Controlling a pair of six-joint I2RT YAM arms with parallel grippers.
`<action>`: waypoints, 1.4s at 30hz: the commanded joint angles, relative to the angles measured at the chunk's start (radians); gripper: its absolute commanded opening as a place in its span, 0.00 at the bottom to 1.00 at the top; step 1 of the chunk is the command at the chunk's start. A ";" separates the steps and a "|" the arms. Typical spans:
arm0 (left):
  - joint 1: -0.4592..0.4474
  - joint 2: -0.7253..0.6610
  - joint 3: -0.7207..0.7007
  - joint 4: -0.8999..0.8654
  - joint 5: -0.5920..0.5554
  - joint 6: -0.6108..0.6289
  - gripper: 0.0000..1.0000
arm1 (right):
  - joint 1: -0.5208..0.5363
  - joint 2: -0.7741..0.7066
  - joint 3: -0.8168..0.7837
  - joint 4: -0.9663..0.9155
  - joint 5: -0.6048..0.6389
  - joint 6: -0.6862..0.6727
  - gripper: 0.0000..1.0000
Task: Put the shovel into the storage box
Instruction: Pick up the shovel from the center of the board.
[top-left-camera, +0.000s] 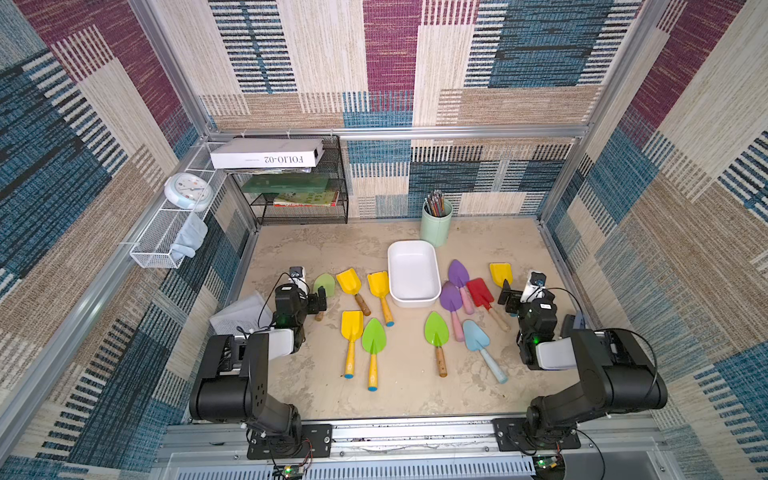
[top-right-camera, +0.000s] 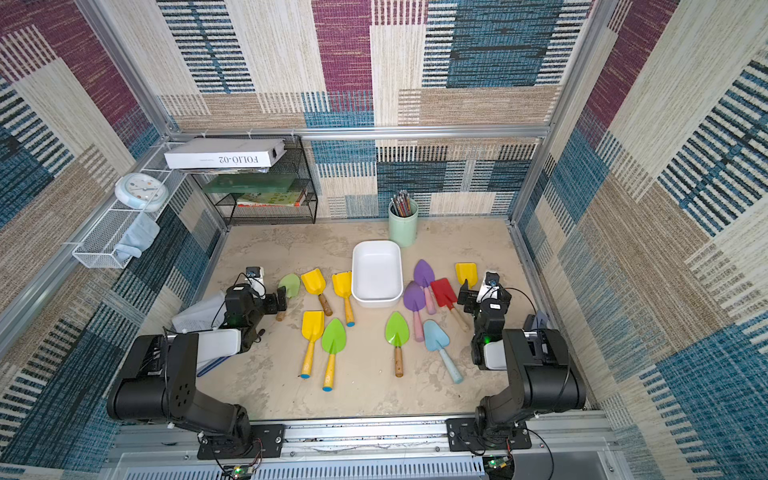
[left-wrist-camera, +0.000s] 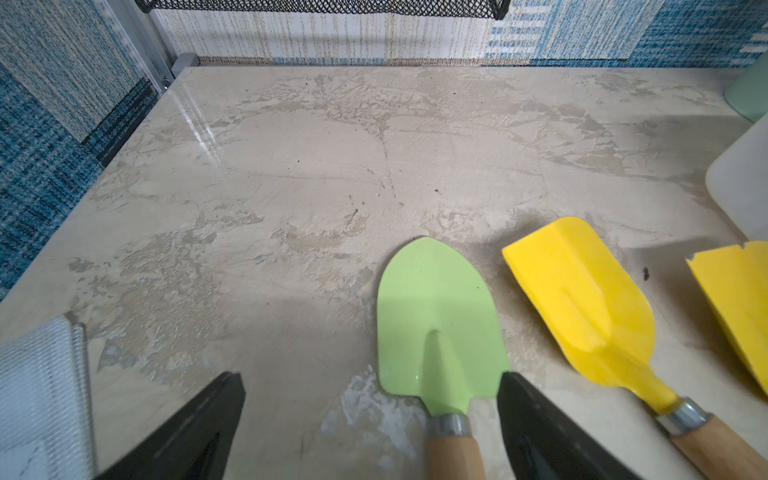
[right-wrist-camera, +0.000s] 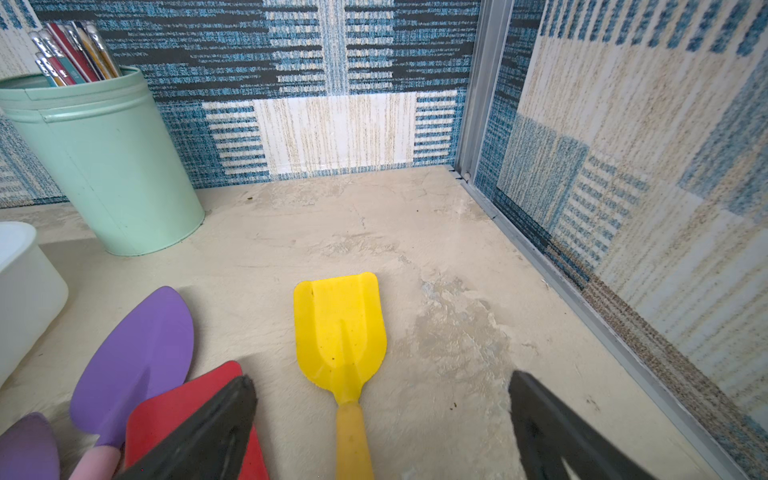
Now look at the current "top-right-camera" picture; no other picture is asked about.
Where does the red scoop wooden handle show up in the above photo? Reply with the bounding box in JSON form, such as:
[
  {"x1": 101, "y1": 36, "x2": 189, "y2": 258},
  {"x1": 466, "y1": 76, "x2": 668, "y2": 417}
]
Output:
[{"x1": 430, "y1": 278, "x2": 469, "y2": 332}]

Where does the purple trowel pink handle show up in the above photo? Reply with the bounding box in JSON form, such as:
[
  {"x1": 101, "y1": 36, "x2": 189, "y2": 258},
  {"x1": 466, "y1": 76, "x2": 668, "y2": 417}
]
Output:
[
  {"x1": 414, "y1": 259, "x2": 437, "y2": 315},
  {"x1": 403, "y1": 281, "x2": 426, "y2": 342}
]

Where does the light blue trowel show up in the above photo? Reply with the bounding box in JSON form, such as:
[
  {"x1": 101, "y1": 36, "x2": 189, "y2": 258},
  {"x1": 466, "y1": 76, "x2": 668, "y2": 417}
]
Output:
[{"x1": 423, "y1": 320, "x2": 463, "y2": 384}]

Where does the white plastic storage box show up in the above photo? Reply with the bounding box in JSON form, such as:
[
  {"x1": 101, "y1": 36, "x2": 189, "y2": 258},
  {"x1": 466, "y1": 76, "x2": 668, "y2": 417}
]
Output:
[{"x1": 352, "y1": 240, "x2": 404, "y2": 308}]

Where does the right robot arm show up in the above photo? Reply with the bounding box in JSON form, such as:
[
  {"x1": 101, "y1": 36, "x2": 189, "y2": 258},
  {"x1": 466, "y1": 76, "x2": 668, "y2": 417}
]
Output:
[{"x1": 446, "y1": 282, "x2": 587, "y2": 455}]

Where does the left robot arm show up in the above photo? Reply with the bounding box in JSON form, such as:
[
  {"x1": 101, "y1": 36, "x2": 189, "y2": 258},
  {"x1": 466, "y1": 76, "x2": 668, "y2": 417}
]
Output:
[{"x1": 107, "y1": 283, "x2": 287, "y2": 461}]

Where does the white folio box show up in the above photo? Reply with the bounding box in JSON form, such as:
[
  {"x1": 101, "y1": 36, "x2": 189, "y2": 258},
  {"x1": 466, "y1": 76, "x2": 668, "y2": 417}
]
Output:
[{"x1": 165, "y1": 138, "x2": 285, "y2": 169}]

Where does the grey hole punch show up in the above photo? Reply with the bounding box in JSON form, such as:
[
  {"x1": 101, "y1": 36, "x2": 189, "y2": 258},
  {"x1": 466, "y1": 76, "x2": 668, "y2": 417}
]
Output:
[{"x1": 523, "y1": 311, "x2": 549, "y2": 331}]

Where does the colourful book on shelf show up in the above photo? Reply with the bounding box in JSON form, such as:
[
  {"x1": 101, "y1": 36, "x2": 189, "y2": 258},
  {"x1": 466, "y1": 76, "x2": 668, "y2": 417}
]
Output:
[{"x1": 236, "y1": 190, "x2": 306, "y2": 207}]

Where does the mint green pencil cup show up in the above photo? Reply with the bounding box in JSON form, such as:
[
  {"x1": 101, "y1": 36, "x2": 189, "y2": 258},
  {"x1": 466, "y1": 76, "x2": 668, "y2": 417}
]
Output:
[{"x1": 388, "y1": 199, "x2": 419, "y2": 248}]

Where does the coloured pencils bundle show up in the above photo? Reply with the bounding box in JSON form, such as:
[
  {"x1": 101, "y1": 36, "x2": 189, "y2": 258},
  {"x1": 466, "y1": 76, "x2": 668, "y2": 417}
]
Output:
[{"x1": 391, "y1": 190, "x2": 414, "y2": 218}]

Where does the green book on shelf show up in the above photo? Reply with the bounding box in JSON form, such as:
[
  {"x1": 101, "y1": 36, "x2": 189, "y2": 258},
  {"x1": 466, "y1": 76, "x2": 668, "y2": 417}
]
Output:
[{"x1": 203, "y1": 173, "x2": 297, "y2": 194}]

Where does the light blue cloth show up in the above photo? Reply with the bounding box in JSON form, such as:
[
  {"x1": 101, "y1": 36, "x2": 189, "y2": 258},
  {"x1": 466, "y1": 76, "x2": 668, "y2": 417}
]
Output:
[{"x1": 115, "y1": 213, "x2": 160, "y2": 262}]

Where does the white round clock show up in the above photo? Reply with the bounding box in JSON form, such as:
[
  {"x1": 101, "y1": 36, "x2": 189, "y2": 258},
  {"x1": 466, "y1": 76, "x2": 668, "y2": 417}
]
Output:
[{"x1": 114, "y1": 173, "x2": 169, "y2": 213}]

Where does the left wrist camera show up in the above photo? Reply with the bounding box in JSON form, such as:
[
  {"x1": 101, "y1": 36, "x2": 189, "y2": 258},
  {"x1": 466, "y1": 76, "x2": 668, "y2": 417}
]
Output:
[{"x1": 245, "y1": 266, "x2": 266, "y2": 298}]

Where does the yellow scoop yellow handle lower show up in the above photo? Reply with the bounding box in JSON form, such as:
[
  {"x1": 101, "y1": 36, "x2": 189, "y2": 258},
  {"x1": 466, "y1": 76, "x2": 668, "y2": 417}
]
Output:
[{"x1": 300, "y1": 311, "x2": 325, "y2": 379}]

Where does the yellow scoop brown wooden handle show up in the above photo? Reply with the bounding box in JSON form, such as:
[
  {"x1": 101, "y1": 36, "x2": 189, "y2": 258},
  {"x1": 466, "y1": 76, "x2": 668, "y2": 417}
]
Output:
[{"x1": 300, "y1": 268, "x2": 333, "y2": 317}]

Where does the green trowel yellow handle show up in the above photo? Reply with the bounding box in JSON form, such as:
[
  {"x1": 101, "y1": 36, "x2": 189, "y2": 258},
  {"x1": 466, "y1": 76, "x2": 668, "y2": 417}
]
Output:
[{"x1": 322, "y1": 318, "x2": 346, "y2": 392}]

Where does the yellow scoop yellow handle upper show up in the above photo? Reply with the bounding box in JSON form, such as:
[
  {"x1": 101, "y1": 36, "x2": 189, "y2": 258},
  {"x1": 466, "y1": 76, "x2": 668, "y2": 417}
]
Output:
[{"x1": 332, "y1": 271, "x2": 355, "y2": 327}]

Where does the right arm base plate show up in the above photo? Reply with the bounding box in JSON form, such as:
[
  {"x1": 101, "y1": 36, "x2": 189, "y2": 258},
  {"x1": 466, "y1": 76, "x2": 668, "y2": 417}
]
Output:
[{"x1": 445, "y1": 417, "x2": 532, "y2": 455}]

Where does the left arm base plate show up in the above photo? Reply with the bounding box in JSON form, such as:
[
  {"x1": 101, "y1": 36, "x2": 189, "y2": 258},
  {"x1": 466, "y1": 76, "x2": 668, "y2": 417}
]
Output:
[{"x1": 197, "y1": 423, "x2": 286, "y2": 461}]

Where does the white wire basket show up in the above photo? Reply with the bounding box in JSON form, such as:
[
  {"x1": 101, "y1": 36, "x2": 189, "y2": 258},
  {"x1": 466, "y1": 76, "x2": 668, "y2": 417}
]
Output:
[{"x1": 72, "y1": 143, "x2": 185, "y2": 269}]

